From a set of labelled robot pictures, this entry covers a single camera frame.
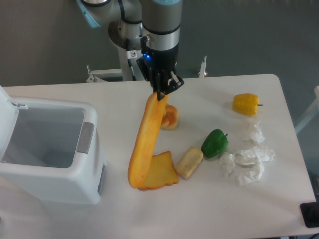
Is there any black device at edge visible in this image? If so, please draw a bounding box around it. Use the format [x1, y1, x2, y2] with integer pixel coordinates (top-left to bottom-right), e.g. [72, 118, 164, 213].
[300, 202, 319, 228]

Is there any small crumpled white tissue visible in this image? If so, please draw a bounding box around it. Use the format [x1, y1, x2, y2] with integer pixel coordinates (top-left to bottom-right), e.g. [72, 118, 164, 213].
[219, 152, 236, 173]

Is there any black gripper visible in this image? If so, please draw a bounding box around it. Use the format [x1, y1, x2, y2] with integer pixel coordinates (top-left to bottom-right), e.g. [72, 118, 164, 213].
[137, 35, 184, 101]

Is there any green bell pepper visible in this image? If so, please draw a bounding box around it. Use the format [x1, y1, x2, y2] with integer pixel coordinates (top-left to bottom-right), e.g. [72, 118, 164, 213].
[201, 129, 229, 158]

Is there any knotted bread roll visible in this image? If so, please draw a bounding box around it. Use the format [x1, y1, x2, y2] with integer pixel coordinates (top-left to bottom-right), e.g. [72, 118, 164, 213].
[160, 104, 179, 130]

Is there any orange toast slice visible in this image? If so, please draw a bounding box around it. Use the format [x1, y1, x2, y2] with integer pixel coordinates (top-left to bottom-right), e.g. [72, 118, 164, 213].
[139, 151, 179, 190]

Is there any yellow bell pepper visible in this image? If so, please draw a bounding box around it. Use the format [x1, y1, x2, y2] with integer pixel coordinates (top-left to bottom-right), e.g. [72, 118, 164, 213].
[232, 93, 263, 116]

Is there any large crumpled white tissue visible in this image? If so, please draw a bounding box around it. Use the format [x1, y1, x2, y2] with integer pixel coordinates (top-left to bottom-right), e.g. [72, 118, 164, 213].
[235, 144, 275, 186]

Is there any upper crumpled white tissue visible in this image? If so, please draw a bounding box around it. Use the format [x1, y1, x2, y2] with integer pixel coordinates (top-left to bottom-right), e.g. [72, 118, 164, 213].
[243, 121, 265, 145]

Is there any pale small bread loaf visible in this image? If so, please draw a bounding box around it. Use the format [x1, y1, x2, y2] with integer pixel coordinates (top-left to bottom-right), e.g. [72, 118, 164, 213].
[175, 146, 204, 179]

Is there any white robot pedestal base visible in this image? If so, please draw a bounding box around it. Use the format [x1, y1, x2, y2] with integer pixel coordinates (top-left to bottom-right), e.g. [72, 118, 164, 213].
[86, 19, 209, 83]

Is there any long orange bread loaf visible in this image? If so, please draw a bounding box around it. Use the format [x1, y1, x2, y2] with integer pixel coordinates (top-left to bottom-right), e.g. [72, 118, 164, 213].
[128, 93, 169, 188]

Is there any white frame at right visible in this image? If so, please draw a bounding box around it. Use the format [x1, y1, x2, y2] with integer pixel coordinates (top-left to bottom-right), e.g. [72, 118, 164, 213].
[295, 86, 319, 134]

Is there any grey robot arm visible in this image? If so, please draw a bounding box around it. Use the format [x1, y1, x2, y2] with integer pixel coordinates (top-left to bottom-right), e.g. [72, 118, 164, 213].
[77, 0, 184, 100]

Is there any white trash can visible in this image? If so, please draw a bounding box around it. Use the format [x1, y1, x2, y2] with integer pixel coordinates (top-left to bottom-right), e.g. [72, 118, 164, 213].
[0, 97, 106, 205]

